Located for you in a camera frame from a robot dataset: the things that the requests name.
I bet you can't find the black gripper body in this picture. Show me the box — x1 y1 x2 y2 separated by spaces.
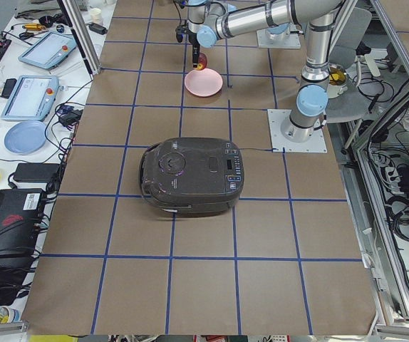
175 20 200 57

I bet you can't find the red apple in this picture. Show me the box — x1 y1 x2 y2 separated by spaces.
195 53 207 71

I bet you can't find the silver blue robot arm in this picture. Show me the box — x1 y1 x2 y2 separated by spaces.
175 0 343 143

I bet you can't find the pink plate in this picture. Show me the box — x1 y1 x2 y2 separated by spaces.
185 68 223 98

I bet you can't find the blue plate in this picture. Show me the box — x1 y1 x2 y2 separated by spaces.
4 120 46 155

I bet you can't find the dark grey rice cooker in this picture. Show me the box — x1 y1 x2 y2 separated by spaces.
139 137 244 214

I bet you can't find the blue teach pendant far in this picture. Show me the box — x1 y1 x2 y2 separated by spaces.
18 32 77 70

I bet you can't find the blue teach pendant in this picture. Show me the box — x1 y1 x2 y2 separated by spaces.
1 75 59 121
18 32 77 70

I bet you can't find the grey office chair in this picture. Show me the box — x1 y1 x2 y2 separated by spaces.
325 7 371 123

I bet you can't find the blue teach pendant near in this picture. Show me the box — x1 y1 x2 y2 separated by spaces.
1 75 59 121

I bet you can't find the black power brick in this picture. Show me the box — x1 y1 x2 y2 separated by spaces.
13 163 59 183

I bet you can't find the black computer box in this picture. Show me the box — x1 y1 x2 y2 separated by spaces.
0 188 46 257

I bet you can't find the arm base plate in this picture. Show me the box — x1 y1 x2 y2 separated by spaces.
257 24 301 49
267 109 328 153

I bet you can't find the aluminium frame post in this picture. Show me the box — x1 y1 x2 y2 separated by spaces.
58 0 101 76

